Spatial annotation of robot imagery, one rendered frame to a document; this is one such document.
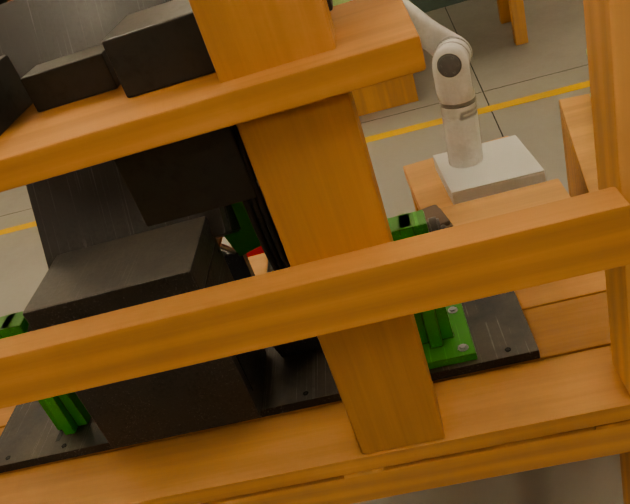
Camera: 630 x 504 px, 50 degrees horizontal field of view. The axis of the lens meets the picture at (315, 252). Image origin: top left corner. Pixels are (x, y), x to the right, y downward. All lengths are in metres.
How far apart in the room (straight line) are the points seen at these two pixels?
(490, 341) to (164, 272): 0.59
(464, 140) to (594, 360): 0.78
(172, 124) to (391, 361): 0.48
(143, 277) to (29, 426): 0.57
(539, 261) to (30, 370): 0.71
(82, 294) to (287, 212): 0.43
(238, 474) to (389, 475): 0.26
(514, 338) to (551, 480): 0.97
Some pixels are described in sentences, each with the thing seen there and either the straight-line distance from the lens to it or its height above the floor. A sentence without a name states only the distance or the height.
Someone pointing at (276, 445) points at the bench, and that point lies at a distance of 1.24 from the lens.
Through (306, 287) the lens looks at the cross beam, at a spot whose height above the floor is 1.27.
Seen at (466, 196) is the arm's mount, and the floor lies 0.87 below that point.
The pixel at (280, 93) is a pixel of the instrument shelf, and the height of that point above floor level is 1.52.
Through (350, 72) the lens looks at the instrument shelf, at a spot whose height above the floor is 1.52.
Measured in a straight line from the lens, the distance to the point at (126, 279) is 1.13.
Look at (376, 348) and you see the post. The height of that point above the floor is 1.10.
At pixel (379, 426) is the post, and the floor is 0.94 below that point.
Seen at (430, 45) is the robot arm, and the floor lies 1.21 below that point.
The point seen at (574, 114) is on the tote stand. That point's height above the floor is 0.79.
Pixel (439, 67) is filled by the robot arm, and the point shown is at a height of 1.18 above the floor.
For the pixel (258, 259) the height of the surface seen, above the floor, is 0.90.
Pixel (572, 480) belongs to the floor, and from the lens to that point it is 2.18.
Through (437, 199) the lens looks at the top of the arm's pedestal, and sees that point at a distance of 1.82.
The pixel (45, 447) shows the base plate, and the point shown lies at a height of 0.90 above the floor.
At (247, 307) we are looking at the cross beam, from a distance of 0.89.
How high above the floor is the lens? 1.75
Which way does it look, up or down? 31 degrees down
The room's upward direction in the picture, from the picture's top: 20 degrees counter-clockwise
